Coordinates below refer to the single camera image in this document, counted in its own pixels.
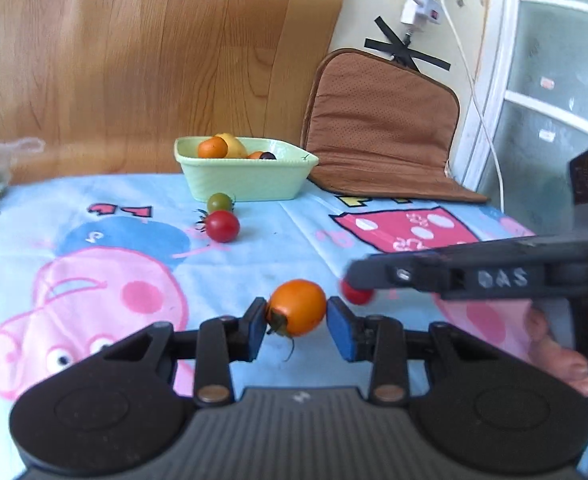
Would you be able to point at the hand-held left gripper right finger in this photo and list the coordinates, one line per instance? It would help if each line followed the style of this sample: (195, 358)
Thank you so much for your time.
(341, 332)

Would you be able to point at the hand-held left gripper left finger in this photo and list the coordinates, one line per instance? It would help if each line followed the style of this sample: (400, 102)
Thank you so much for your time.
(256, 330)

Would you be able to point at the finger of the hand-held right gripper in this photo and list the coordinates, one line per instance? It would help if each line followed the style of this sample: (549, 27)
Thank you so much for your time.
(413, 275)

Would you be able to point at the red cherry tomato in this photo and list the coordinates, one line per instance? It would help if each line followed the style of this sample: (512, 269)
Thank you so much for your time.
(223, 226)
(357, 296)

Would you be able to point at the orange cherry tomato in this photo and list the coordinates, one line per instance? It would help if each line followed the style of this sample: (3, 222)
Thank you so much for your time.
(299, 305)
(255, 155)

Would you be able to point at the light green plastic bowl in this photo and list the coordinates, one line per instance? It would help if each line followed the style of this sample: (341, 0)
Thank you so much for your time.
(244, 180)

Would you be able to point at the dark purple cherry tomato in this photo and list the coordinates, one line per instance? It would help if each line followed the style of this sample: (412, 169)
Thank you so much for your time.
(269, 156)

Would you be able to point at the small yellow citrus fruit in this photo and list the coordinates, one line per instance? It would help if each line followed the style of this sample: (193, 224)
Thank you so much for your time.
(235, 147)

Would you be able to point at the person's right hand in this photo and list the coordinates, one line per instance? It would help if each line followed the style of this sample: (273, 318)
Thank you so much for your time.
(553, 355)

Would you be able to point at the green cherry tomato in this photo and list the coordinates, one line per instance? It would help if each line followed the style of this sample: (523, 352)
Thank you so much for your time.
(219, 202)

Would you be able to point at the brown seat cushion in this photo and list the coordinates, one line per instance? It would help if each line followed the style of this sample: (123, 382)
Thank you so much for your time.
(378, 125)

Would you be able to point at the cartoon printed blanket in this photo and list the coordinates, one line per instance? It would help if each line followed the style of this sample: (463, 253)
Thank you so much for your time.
(124, 240)

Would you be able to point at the black tape cross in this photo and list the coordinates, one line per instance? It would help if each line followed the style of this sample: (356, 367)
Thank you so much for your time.
(403, 50)

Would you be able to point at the white frosted glass door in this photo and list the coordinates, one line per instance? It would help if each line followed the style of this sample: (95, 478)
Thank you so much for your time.
(503, 35)

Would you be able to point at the wooden board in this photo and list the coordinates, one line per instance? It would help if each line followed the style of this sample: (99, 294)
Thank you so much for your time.
(124, 60)

